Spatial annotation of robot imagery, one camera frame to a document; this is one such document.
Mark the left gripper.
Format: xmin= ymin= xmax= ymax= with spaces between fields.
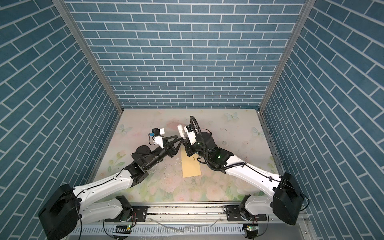
xmin=144 ymin=135 xmax=182 ymax=172

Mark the yellow envelope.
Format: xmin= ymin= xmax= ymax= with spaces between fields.
xmin=181 ymin=148 xmax=202 ymax=178

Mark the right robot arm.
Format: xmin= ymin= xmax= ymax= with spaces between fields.
xmin=180 ymin=132 xmax=305 ymax=226

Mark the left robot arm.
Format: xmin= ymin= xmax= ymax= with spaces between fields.
xmin=38 ymin=136 xmax=188 ymax=240

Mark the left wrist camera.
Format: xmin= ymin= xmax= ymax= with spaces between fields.
xmin=149 ymin=128 xmax=165 ymax=148

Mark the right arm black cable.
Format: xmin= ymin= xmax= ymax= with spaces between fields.
xmin=189 ymin=115 xmax=311 ymax=238

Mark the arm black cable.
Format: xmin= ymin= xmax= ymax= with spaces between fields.
xmin=74 ymin=131 xmax=169 ymax=240
xmin=189 ymin=115 xmax=311 ymax=238

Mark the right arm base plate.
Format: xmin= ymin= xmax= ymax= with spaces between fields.
xmin=223 ymin=205 xmax=267 ymax=222

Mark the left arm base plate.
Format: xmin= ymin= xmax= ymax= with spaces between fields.
xmin=105 ymin=206 xmax=148 ymax=224

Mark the white slotted cable duct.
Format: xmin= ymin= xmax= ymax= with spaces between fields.
xmin=70 ymin=224 xmax=245 ymax=237

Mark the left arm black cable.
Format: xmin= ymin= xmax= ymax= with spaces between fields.
xmin=74 ymin=131 xmax=169 ymax=240

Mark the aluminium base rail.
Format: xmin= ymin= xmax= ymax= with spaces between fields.
xmin=71 ymin=202 xmax=313 ymax=226

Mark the left corner aluminium post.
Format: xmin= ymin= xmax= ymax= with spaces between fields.
xmin=52 ymin=0 xmax=124 ymax=114

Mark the corner aluminium post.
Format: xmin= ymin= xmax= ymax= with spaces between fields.
xmin=52 ymin=0 xmax=124 ymax=114
xmin=259 ymin=0 xmax=316 ymax=113

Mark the right corner aluminium post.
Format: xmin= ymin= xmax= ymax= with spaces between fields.
xmin=259 ymin=0 xmax=316 ymax=113

